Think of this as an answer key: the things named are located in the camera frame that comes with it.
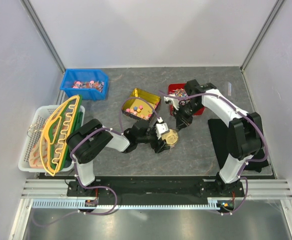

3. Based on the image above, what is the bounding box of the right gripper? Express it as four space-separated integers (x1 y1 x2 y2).
171 100 204 132

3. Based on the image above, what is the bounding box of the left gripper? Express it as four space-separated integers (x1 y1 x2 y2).
137 121 169 153

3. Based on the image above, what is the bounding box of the round wooden jar lid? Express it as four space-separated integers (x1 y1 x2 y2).
161 129 179 147

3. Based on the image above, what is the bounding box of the gold tin of star candies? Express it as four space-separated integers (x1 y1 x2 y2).
121 88 161 122

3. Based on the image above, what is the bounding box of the blue plastic bin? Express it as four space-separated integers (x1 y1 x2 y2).
60 68 109 101

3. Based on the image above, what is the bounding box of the clear glass jar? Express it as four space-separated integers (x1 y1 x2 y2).
165 144 176 151

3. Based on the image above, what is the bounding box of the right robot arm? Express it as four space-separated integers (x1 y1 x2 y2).
165 79 267 197

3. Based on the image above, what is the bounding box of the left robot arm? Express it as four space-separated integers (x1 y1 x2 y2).
66 118 179 197

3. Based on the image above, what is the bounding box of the red tray of lollipops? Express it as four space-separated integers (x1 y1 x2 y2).
168 83 205 116

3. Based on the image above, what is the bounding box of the black cloth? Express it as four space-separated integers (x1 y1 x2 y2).
208 118 269 173

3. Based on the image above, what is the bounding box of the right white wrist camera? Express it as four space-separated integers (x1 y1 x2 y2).
164 95 180 111

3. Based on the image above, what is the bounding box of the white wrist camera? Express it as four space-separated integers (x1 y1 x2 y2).
164 95 180 111
155 117 169 139

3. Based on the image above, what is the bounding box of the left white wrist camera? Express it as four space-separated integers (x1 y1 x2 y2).
155 117 169 139

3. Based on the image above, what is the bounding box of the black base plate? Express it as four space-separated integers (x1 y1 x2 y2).
67 176 244 207

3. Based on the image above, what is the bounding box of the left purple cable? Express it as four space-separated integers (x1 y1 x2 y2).
69 96 163 187

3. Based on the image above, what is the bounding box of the purple cable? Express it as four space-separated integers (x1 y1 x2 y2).
159 89 269 180
69 96 163 187

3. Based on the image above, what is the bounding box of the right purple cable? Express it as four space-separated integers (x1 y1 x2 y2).
159 89 269 180

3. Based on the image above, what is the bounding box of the yellow green wire hanger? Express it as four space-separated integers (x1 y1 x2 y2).
38 95 82 176

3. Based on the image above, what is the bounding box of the slotted cable duct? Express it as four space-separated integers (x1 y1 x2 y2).
32 197 221 210

